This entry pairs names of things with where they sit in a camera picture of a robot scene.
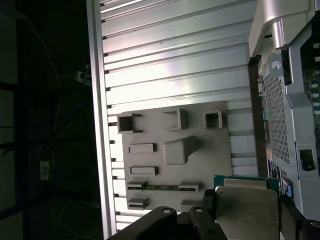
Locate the white plug adapter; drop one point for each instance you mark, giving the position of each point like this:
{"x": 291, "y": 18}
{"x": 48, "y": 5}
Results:
{"x": 81, "y": 75}

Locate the open PC case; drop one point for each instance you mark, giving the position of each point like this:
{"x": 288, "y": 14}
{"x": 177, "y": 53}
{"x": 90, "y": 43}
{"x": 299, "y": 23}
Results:
{"x": 275, "y": 112}

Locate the green motherboard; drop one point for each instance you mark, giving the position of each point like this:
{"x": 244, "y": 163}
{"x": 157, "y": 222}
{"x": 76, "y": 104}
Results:
{"x": 313, "y": 75}

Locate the grey parts rack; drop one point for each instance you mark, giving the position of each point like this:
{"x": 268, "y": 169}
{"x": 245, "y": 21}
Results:
{"x": 215, "y": 155}

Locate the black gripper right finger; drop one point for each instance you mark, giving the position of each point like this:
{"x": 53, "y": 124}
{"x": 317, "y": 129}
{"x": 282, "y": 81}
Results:
{"x": 302, "y": 227}

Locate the green RAM stick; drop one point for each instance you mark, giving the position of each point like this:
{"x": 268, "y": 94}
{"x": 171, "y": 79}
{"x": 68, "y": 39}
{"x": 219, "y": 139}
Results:
{"x": 162, "y": 187}

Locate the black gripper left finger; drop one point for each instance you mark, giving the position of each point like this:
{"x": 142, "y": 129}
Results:
{"x": 160, "y": 225}

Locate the blue card retention clip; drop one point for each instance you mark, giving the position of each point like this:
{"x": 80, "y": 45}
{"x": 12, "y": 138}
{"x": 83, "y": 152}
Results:
{"x": 288, "y": 188}

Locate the CPU with silver top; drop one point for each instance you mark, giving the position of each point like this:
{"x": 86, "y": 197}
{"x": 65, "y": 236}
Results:
{"x": 245, "y": 212}

